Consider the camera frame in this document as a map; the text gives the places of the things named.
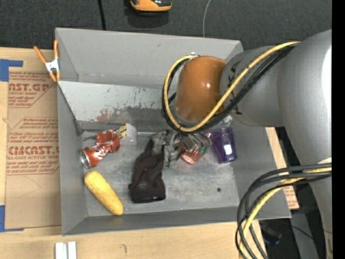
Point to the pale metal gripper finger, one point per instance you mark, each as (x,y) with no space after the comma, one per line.
(171,155)
(159,138)

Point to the red clear cup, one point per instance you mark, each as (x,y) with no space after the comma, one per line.
(190,156)

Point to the grey metal bin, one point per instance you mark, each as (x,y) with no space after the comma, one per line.
(188,177)

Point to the white box with striped end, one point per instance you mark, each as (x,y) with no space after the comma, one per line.
(128,135)

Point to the dark brown cloth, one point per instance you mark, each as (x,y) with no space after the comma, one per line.
(147,177)

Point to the purple clear cup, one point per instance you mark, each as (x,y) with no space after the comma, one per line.
(223,147)

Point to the crushed red soda can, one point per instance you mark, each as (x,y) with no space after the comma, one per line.
(100,150)

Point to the yellow corn cob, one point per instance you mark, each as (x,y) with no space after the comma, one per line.
(103,193)

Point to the brown cardboard board red print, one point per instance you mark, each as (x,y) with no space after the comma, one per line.
(32,144)

